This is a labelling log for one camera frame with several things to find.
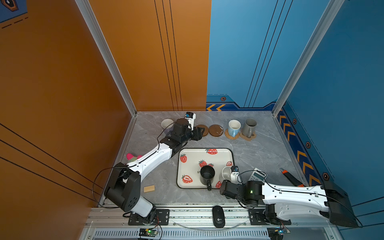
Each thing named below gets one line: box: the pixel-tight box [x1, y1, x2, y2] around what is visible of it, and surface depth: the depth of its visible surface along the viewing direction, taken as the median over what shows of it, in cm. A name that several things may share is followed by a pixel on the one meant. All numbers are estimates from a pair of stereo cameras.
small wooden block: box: [143, 184, 155, 193], surface depth 84 cm
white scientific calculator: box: [249, 167, 268, 182], surface depth 88 cm
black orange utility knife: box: [279, 167, 305, 187], surface depth 88 cm
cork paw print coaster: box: [239, 131, 257, 142], surface depth 107 cm
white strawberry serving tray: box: [176, 148, 235, 189], surface depth 94 cm
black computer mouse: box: [212, 205, 225, 229], surface depth 74 cm
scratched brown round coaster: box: [208, 124, 224, 137], surface depth 110 cm
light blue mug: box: [227, 119, 242, 138], surface depth 101 cm
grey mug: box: [242, 118, 257, 138], surface depth 101 cm
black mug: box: [200, 165, 216, 191], surface depth 81 cm
